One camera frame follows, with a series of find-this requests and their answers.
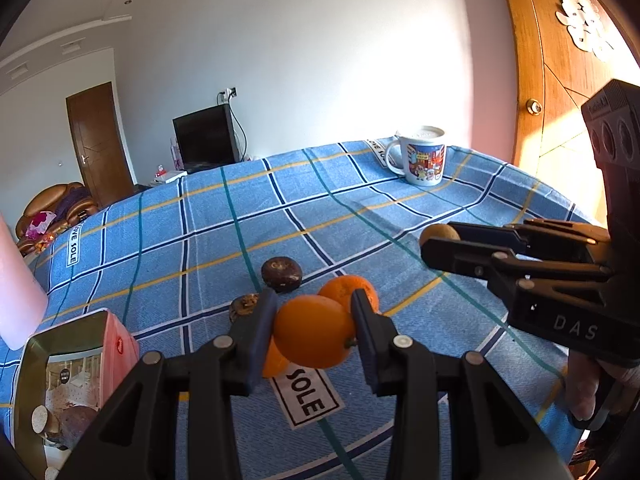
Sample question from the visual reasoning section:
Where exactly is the purple sweet potato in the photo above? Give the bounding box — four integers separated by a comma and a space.
30, 405, 98, 450

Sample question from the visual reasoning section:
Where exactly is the brass door knob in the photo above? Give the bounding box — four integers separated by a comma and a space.
525, 99, 542, 116

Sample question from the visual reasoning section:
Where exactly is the orange mandarin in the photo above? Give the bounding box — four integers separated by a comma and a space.
262, 338, 290, 379
318, 274, 380, 313
273, 295, 356, 368

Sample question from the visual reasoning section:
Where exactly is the dark mangosteen fruit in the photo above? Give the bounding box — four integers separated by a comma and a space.
229, 294, 259, 323

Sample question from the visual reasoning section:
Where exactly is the dark passion fruit back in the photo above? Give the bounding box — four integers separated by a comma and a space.
260, 256, 303, 294

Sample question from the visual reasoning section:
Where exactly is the orange wooden near door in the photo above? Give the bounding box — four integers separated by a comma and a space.
506, 0, 639, 226

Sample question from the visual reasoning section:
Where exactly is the wall power socket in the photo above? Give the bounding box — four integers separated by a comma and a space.
217, 87, 238, 103

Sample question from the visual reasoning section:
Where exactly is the brown leather sofa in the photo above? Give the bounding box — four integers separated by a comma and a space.
15, 182, 99, 257

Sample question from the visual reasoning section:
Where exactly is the pink floral cushion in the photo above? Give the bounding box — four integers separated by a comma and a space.
25, 210, 56, 240

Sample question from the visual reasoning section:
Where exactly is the pink electric kettle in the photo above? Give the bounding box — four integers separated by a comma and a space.
0, 218, 48, 350

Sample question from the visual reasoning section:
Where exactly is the pink metal tin box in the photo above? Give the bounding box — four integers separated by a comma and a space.
11, 309, 139, 479

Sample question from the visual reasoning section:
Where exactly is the person's right hand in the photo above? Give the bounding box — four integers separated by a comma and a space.
565, 350, 640, 420

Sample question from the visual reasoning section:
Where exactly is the low tv stand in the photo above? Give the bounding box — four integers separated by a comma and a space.
134, 170, 189, 193

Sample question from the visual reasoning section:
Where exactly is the white printed mug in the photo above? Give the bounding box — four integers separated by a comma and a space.
384, 126, 447, 188

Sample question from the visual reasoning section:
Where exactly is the black television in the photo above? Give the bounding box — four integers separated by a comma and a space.
172, 104, 240, 174

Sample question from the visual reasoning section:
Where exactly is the black tv cable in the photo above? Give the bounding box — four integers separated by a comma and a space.
226, 96, 250, 162

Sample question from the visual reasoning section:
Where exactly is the white paper door decoration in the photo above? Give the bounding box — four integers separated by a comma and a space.
555, 0, 614, 60

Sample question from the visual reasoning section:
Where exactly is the dark brown far door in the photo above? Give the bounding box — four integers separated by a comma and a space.
66, 81, 134, 208

